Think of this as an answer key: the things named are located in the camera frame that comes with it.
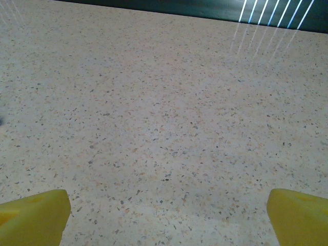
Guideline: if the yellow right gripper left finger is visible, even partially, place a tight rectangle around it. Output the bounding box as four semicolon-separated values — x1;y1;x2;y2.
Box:
0;189;71;246

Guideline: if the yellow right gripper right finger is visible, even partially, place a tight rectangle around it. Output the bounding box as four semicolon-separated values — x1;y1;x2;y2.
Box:
266;188;328;246

